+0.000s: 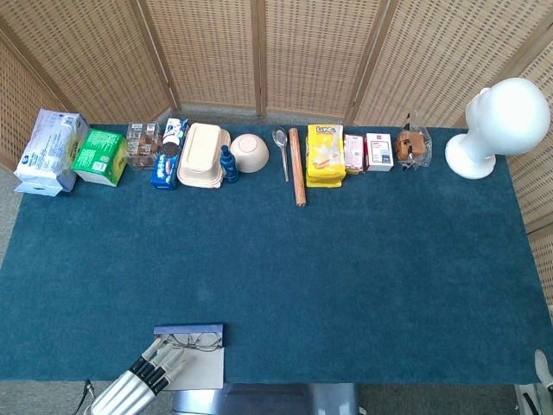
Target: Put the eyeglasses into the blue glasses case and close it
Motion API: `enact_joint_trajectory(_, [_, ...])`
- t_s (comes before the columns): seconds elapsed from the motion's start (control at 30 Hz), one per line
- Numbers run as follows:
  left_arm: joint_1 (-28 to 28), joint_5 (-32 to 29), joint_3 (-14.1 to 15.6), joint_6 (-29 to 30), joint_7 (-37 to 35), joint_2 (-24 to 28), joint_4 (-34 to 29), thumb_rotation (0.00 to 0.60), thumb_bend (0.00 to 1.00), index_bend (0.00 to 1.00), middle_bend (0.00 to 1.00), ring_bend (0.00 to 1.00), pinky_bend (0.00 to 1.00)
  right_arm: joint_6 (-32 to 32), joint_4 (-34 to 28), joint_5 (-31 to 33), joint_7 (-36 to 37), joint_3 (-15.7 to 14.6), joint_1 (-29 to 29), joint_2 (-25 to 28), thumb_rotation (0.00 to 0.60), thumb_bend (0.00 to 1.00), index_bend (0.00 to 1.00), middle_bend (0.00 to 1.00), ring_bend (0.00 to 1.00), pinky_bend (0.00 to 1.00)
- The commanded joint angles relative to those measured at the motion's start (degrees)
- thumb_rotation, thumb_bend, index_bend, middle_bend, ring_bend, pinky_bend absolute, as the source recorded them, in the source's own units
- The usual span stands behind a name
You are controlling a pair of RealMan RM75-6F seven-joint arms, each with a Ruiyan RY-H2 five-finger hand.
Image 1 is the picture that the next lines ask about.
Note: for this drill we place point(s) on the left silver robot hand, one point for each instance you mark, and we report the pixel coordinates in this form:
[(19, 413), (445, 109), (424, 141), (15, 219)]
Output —
[(129, 389)]

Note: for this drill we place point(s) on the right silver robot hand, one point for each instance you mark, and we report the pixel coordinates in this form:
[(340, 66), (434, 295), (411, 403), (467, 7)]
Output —
[(545, 372)]

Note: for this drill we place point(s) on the blue glasses case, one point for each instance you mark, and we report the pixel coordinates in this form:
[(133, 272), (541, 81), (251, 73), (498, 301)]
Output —
[(203, 367)]

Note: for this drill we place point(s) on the black-framed eyeglasses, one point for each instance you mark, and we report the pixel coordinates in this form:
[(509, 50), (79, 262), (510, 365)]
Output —
[(209, 341)]

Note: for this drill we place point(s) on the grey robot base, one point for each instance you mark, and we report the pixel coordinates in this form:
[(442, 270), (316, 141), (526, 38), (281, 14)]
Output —
[(268, 400)]

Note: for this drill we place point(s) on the white metal stand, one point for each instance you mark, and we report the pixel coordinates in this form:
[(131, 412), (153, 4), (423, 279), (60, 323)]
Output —
[(527, 402)]

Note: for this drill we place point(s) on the blue Oreo box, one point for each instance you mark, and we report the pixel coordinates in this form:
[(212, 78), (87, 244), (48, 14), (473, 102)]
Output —
[(165, 170)]

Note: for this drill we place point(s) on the blue table cloth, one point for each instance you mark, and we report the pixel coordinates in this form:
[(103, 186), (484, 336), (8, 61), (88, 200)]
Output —
[(345, 259)]

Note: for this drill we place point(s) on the green tissue pack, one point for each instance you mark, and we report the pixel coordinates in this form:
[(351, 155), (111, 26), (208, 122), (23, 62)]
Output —
[(97, 155)]

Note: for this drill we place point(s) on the clear plastic snack box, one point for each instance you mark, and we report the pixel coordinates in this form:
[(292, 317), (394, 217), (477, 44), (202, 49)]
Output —
[(140, 147)]

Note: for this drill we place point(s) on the blue spray bottle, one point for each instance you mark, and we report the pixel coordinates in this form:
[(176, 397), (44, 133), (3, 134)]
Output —
[(229, 164)]

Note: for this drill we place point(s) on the beige lidded lunch box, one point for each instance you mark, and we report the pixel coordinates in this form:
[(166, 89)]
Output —
[(201, 151)]

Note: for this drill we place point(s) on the white blue tissue pack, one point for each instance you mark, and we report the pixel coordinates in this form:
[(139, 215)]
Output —
[(47, 151)]

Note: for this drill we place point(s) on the white foam mannequin head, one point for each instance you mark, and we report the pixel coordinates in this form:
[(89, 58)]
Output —
[(505, 116)]

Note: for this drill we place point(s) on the clear bag of cookies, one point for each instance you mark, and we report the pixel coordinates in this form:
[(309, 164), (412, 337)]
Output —
[(410, 144)]

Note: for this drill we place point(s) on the white blue cookie packet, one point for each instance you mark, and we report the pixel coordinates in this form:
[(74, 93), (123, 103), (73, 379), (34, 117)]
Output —
[(176, 129)]

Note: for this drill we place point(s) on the beige upturned bowl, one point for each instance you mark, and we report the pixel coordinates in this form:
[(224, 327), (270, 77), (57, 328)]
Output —
[(249, 153)]

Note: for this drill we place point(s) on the white red carton box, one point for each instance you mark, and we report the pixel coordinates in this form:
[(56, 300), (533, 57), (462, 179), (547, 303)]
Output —
[(379, 151)]

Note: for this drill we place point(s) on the wooden rolling pin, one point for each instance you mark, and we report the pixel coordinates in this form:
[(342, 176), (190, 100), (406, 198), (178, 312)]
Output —
[(297, 168)]

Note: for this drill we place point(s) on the small pink snack pack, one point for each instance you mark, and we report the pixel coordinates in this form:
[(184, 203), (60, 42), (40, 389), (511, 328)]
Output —
[(355, 153)]

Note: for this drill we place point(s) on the metal spoon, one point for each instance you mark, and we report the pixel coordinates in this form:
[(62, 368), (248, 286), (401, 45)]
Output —
[(280, 137)]

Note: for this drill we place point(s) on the yellow biscuit bag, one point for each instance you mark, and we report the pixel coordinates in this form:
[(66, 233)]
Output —
[(325, 155)]

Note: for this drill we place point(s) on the wicker folding screen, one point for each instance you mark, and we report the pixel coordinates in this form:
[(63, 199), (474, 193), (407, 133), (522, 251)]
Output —
[(216, 52)]

